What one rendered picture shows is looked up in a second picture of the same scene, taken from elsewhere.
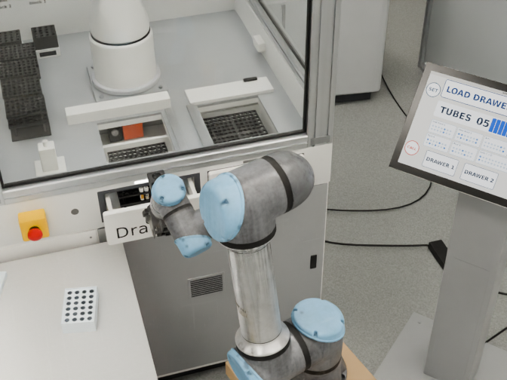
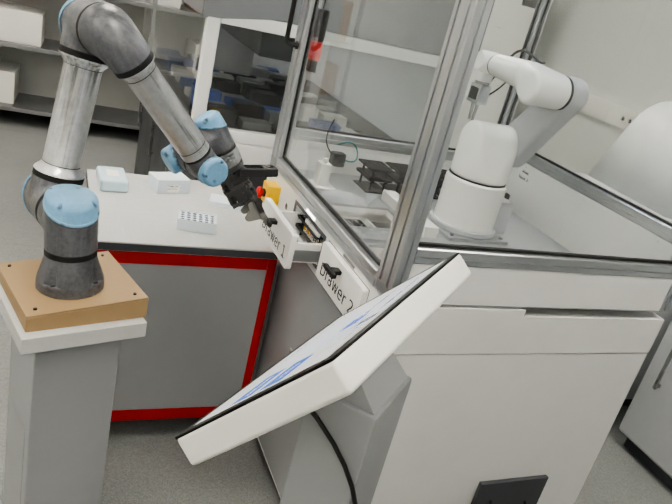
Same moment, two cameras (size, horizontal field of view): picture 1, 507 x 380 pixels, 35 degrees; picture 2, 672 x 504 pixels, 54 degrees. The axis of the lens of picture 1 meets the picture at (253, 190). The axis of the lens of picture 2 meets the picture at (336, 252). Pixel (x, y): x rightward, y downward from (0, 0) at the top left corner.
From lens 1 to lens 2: 2.33 m
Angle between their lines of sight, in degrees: 68
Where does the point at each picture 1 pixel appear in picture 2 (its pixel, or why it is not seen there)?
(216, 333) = (280, 436)
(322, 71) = (407, 195)
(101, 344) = (160, 229)
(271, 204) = (71, 17)
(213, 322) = not seen: hidden behind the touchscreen
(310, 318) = (68, 189)
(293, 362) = (35, 195)
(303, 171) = (96, 14)
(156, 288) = (281, 332)
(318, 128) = (384, 269)
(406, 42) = not seen: outside the picture
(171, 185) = (207, 115)
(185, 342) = not seen: hidden behind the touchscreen
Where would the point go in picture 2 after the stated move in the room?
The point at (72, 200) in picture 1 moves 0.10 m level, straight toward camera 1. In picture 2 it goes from (288, 195) to (259, 192)
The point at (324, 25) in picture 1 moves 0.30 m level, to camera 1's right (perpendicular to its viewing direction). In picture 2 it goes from (424, 135) to (459, 177)
